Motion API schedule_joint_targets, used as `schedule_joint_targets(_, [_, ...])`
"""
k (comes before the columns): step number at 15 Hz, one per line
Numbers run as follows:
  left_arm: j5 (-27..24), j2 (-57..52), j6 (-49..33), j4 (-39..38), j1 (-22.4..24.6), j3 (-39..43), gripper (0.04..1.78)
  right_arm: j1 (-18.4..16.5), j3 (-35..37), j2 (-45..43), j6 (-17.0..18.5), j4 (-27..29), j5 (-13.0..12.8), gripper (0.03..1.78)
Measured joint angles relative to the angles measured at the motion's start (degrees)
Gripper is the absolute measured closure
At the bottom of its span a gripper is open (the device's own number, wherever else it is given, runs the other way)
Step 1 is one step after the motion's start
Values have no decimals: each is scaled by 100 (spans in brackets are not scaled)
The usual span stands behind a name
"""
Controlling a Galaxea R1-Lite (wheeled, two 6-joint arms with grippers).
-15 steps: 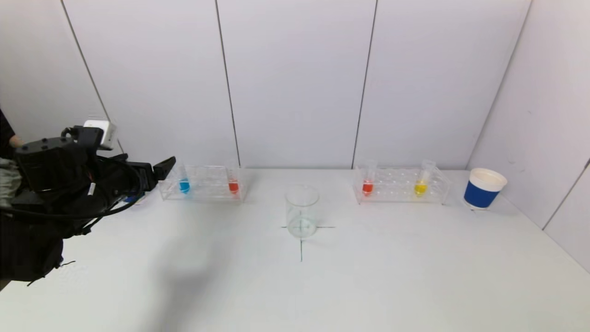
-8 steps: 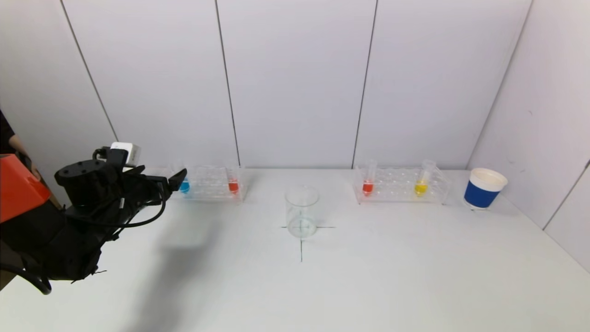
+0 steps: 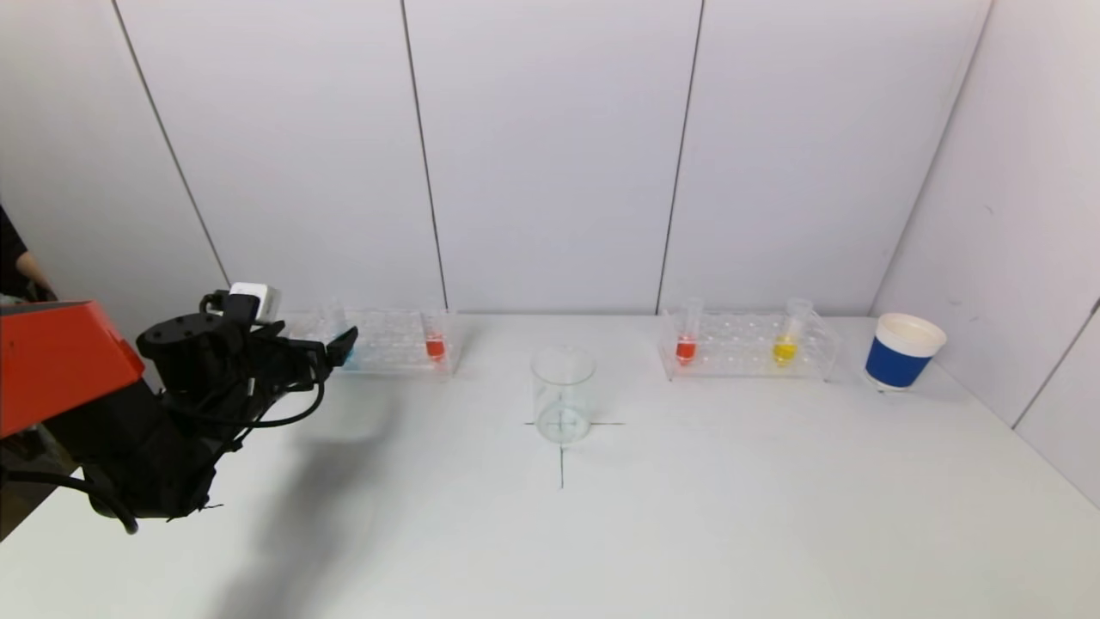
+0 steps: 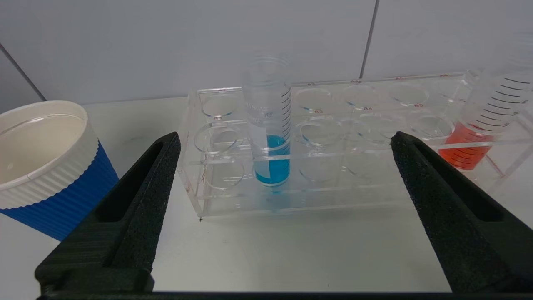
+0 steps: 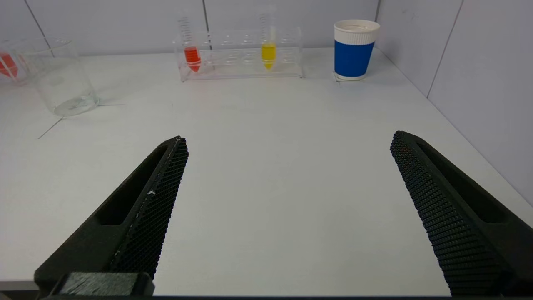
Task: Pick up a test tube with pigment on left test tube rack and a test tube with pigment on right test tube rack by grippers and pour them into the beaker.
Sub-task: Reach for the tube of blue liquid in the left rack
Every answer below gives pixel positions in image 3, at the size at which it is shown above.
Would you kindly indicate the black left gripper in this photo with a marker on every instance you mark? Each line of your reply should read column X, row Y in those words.
column 319, row 356

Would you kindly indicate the test tube with blue pigment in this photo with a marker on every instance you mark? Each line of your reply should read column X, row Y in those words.
column 333, row 316

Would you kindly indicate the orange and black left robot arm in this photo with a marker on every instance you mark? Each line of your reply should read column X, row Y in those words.
column 60, row 361

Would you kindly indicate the clear acrylic test tube rack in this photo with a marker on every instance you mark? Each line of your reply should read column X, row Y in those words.
column 739, row 348
column 391, row 344

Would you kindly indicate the test tube with red pigment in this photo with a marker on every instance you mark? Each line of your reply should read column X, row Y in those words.
column 436, row 347
column 685, row 350

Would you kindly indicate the clear glass beaker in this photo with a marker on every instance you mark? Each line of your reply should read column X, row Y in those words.
column 563, row 413

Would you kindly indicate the test tube with yellow pigment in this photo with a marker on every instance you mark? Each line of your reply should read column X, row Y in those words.
column 783, row 351

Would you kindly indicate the person in grey jeans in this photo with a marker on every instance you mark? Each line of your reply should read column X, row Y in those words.
column 10, row 254

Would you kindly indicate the white paper cup blue sleeve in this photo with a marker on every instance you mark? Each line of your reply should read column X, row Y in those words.
column 894, row 363

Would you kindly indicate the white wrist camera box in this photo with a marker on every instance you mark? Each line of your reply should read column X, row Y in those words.
column 262, row 297

